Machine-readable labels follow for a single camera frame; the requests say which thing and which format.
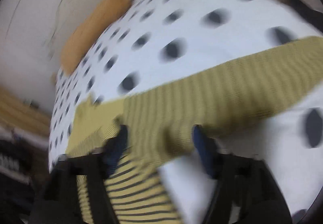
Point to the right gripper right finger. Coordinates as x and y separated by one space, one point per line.
207 150

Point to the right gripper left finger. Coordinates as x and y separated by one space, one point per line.
113 151

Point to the yellow striped knit sweater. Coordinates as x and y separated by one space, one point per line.
267 104

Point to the mustard yellow pillow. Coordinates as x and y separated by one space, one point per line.
80 41

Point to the white polka dot duvet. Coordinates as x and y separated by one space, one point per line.
158 42

